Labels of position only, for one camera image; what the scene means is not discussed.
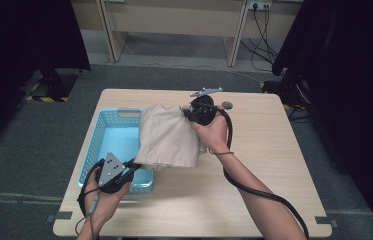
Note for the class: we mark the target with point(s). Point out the person's right hand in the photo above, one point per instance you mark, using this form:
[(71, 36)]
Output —
[(215, 136)]

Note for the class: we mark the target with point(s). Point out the beige short-sleeved shirt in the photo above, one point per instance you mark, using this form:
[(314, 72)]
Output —
[(169, 140)]

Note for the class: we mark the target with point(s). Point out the black curtain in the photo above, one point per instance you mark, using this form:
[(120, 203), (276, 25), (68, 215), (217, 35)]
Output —
[(357, 66), (14, 50)]

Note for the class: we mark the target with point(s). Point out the black stand base striped tape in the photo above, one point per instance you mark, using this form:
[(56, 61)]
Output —
[(54, 83), (290, 90)]

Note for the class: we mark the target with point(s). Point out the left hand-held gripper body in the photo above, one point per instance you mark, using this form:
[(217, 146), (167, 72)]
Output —
[(112, 173)]

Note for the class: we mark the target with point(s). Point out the blue perforated plastic basket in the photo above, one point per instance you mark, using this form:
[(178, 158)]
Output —
[(117, 140)]

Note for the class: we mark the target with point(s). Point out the person's left hand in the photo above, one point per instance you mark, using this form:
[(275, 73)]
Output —
[(102, 206)]

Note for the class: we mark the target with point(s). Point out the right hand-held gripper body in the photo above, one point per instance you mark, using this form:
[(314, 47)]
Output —
[(204, 111)]

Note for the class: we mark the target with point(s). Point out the white power socket strip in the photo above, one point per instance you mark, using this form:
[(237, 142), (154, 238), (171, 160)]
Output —
[(260, 4)]

